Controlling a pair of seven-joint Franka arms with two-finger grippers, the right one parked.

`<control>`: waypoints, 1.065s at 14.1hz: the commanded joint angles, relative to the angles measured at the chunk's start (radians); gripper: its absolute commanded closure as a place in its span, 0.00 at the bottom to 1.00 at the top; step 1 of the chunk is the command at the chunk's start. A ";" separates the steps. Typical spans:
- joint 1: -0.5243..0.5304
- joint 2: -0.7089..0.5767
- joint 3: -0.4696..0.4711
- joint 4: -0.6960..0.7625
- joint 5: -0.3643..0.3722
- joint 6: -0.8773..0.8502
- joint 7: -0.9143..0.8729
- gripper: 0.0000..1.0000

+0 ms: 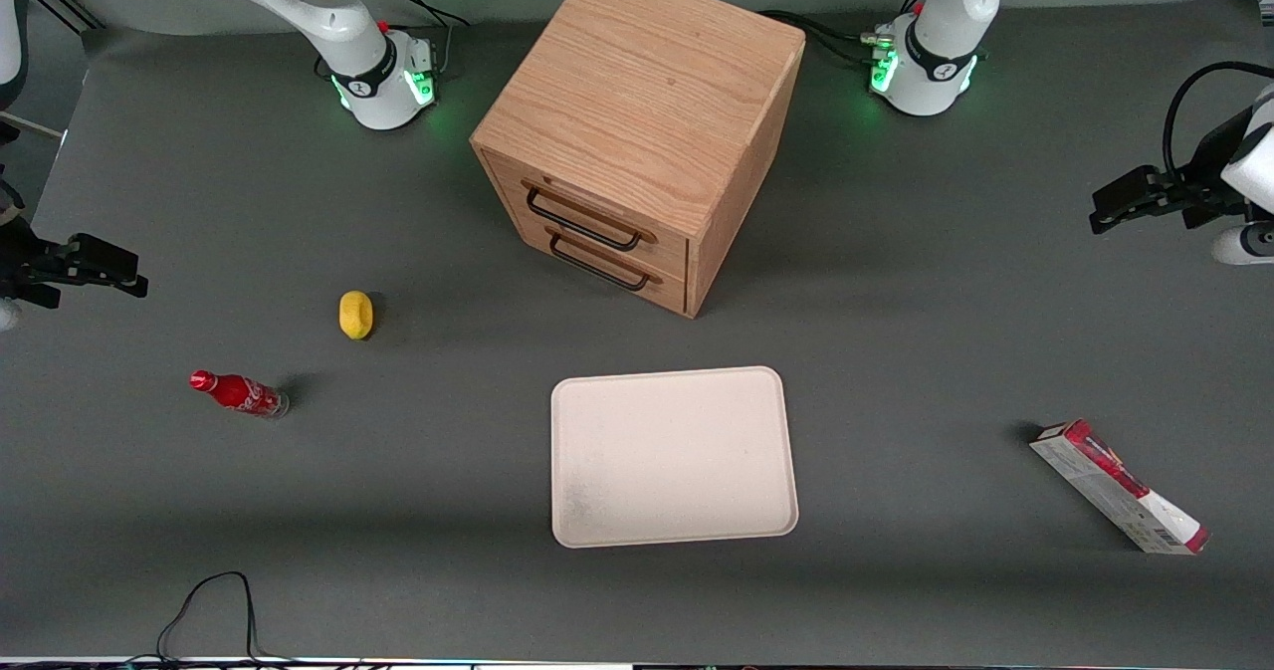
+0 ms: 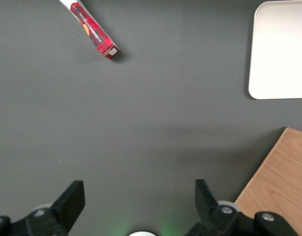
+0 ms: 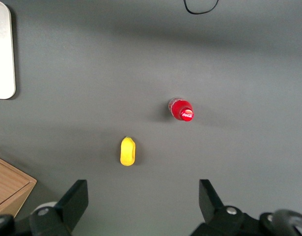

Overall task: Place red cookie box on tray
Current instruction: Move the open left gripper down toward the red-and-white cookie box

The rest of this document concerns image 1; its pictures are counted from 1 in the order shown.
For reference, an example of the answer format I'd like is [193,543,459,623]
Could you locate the black left arm base cables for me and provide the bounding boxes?
[761,0,932,70]

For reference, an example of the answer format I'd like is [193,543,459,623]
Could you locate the long black drawer handle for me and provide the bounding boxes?
[525,184,644,253]

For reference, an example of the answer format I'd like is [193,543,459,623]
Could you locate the short black drawer handle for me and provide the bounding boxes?
[547,232,653,293]

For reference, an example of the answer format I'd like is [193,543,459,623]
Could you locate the black left arm hose cable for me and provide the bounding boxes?
[1164,61,1274,179]

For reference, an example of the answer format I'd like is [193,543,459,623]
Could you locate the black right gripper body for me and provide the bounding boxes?
[0,218,69,289]

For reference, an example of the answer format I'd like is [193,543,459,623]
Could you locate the cream rectangular tray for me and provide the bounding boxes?
[550,366,799,550]

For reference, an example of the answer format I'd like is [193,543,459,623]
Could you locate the thin black looped cable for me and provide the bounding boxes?
[124,570,300,667]

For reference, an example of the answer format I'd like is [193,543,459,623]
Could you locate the black right arm base cables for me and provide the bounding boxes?
[378,0,471,80]

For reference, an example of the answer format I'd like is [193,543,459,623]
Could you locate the black arm base cables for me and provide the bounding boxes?
[761,0,932,70]
[378,0,471,80]

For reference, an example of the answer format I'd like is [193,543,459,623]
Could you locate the red cookie box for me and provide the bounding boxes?
[1030,419,1211,556]

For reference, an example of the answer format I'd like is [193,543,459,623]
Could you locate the yellow lemon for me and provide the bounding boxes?
[339,291,375,340]

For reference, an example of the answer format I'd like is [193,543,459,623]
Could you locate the red cola bottle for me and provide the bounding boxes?
[189,369,291,419]

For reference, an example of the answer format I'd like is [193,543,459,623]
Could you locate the oak wooden drawer cabinet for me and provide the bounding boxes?
[470,0,806,320]

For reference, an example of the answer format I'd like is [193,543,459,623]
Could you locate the dark grey table mat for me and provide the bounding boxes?
[0,0,1274,663]

